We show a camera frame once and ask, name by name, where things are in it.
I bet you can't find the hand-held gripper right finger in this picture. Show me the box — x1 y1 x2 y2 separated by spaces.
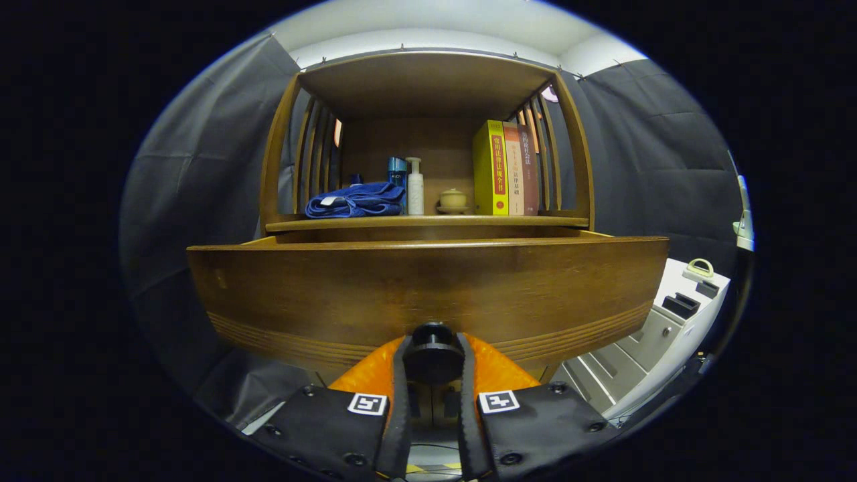
457 333 620 481

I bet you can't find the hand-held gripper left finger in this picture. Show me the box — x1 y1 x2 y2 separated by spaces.
258 335 412 481

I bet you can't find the black drawer knob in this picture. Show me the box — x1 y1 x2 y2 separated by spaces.
403 322 465 385

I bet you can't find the wooden drawer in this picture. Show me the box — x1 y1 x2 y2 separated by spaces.
186 230 670 382

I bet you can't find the wooden cabinet door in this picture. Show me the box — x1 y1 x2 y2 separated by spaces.
410 383 436 429
435 383 461 428

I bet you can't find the wooden countertop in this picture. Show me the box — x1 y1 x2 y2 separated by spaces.
266 213 590 234

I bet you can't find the white side cabinet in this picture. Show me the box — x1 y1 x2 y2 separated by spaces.
556 258 732 422

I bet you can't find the wooden cabinet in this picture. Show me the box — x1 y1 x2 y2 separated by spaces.
186 50 670 429

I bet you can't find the blue folded towel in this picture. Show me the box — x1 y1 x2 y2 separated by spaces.
305 181 406 219

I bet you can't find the white pump bottle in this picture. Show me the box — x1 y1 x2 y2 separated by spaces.
406 157 425 216

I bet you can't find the beige lidded tea bowl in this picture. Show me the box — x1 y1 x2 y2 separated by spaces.
437 188 471 215

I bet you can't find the large black block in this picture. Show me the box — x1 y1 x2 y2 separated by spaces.
661 293 701 320

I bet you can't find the tall blue bottle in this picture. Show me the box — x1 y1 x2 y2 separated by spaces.
388 157 408 215

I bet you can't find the brown book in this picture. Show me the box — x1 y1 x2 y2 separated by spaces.
520 125 540 216

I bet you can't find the orange and white book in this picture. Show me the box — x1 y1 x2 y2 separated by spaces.
502 122 526 216

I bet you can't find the thick yellow book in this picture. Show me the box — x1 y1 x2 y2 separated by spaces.
473 120 510 216

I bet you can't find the white stand device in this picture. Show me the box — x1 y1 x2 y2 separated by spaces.
732 175 755 252

